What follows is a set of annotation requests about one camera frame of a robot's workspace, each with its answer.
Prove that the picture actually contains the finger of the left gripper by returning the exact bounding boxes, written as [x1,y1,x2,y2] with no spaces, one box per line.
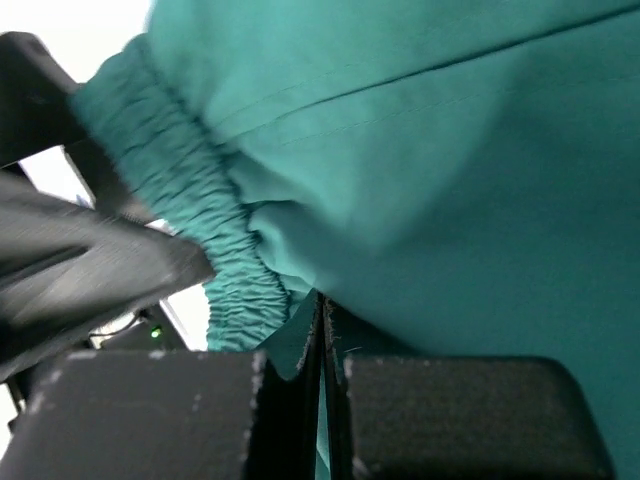
[1,174,213,379]
[1,31,154,224]

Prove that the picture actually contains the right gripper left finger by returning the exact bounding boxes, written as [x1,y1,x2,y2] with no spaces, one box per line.
[1,294,320,479]

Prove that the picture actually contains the teal green shorts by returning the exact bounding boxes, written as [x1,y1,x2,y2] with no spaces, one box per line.
[71,1,639,479]

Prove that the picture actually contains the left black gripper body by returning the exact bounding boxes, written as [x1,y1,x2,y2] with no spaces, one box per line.
[89,302,188,351]

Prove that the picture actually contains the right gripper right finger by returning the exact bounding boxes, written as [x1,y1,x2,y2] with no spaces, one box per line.
[322,299,615,479]

